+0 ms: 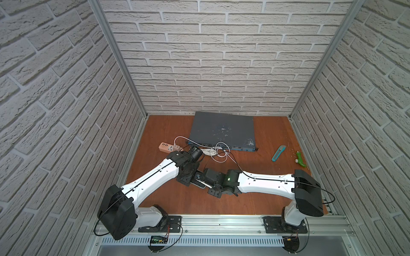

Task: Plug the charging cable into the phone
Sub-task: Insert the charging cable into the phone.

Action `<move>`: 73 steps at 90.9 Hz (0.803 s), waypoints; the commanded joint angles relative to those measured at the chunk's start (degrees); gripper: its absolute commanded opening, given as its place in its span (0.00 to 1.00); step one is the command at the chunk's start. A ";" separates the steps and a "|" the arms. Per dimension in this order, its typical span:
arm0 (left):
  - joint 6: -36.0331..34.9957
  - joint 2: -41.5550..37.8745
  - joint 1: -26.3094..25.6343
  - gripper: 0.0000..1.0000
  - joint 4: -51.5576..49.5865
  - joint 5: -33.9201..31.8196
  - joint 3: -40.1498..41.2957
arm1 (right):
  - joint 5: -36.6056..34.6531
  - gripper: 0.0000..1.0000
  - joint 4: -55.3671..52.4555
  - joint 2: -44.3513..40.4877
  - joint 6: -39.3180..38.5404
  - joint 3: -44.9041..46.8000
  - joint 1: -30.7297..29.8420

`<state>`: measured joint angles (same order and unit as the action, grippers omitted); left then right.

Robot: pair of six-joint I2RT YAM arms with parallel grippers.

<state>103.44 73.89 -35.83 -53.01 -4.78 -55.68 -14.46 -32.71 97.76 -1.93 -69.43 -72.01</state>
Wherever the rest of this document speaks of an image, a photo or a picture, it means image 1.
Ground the aluminium frame corner post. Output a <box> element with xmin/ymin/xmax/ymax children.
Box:
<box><xmin>89</xmin><ymin>0</ymin><xmax>148</xmax><ymax>119</ymax></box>
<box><xmin>289</xmin><ymin>0</ymin><xmax>365</xmax><ymax>122</ymax></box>

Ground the aluminium frame corner post right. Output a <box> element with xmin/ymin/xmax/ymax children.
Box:
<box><xmin>289</xmin><ymin>0</ymin><xmax>365</xmax><ymax>122</ymax></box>

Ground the grey blue network switch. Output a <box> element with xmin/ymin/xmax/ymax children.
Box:
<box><xmin>189</xmin><ymin>112</ymin><xmax>257</xmax><ymax>152</ymax></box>

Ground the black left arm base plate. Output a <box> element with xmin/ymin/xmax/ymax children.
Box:
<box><xmin>138</xmin><ymin>215</ymin><xmax>182</xmax><ymax>233</ymax></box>

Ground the smartphone with green case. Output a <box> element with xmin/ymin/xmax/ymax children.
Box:
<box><xmin>190</xmin><ymin>179</ymin><xmax>207</xmax><ymax>189</ymax></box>

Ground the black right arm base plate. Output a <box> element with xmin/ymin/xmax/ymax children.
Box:
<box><xmin>262</xmin><ymin>216</ymin><xmax>308</xmax><ymax>234</ymax></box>

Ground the aluminium frame corner post left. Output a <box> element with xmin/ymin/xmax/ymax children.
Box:
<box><xmin>89</xmin><ymin>0</ymin><xmax>148</xmax><ymax>119</ymax></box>

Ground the pink power strip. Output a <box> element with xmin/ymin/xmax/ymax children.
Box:
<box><xmin>159</xmin><ymin>143</ymin><xmax>175</xmax><ymax>153</ymax></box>

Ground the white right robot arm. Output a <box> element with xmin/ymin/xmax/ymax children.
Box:
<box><xmin>192</xmin><ymin>168</ymin><xmax>324</xmax><ymax>227</ymax></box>

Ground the white USB charging cable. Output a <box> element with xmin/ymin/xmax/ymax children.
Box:
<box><xmin>173</xmin><ymin>136</ymin><xmax>239</xmax><ymax>164</ymax></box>

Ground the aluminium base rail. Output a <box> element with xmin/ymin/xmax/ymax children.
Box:
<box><xmin>84</xmin><ymin>214</ymin><xmax>364</xmax><ymax>256</ymax></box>

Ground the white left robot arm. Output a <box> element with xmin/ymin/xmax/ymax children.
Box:
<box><xmin>97</xmin><ymin>147</ymin><xmax>203</xmax><ymax>241</ymax></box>

